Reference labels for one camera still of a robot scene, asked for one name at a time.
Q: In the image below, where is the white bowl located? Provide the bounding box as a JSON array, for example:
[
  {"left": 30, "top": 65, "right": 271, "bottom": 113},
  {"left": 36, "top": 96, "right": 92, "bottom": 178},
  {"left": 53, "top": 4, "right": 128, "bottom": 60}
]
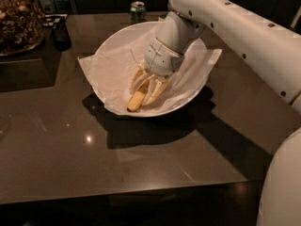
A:
[{"left": 91, "top": 20, "right": 212, "bottom": 118}]

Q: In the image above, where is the glass jar of nuts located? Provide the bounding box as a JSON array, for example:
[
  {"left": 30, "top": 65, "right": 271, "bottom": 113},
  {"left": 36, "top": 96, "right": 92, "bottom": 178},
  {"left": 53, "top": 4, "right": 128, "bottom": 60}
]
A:
[{"left": 0, "top": 0, "right": 44, "bottom": 57}]

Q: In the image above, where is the checkered coaster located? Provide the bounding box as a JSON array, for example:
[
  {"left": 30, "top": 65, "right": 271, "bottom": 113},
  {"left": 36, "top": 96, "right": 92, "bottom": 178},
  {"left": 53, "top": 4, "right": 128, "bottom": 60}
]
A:
[{"left": 43, "top": 14, "right": 68, "bottom": 28}]

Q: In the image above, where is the green soda can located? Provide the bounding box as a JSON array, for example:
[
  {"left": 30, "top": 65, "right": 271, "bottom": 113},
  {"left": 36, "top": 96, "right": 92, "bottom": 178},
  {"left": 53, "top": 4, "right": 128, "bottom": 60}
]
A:
[{"left": 130, "top": 1, "right": 146, "bottom": 24}]

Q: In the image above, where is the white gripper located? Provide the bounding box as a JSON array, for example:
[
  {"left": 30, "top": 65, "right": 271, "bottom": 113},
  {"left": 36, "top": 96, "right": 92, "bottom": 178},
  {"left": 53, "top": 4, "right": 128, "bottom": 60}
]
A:
[{"left": 129, "top": 39, "right": 184, "bottom": 105}]

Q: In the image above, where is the white paper liner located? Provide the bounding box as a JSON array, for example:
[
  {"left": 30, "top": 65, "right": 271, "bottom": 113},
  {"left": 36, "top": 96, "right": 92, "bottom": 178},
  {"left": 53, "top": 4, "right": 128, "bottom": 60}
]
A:
[{"left": 77, "top": 25, "right": 223, "bottom": 117}]

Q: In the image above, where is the yellow banana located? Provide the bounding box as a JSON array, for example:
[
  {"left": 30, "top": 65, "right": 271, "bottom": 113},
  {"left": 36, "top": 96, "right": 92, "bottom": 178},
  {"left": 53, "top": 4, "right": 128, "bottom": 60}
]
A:
[{"left": 127, "top": 91, "right": 146, "bottom": 112}]

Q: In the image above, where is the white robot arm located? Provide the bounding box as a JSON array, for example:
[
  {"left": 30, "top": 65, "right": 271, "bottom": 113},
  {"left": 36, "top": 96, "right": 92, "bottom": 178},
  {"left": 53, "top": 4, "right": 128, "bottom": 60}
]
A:
[{"left": 128, "top": 0, "right": 301, "bottom": 226}]

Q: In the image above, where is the dark box stand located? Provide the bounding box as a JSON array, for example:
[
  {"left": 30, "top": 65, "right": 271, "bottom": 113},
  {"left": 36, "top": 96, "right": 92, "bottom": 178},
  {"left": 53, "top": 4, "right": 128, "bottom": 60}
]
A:
[{"left": 0, "top": 29, "right": 61, "bottom": 92}]

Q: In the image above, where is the small dark cup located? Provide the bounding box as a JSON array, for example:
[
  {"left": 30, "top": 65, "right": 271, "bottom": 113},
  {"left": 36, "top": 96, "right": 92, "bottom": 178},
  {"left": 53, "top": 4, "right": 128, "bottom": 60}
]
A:
[{"left": 53, "top": 21, "right": 71, "bottom": 51}]

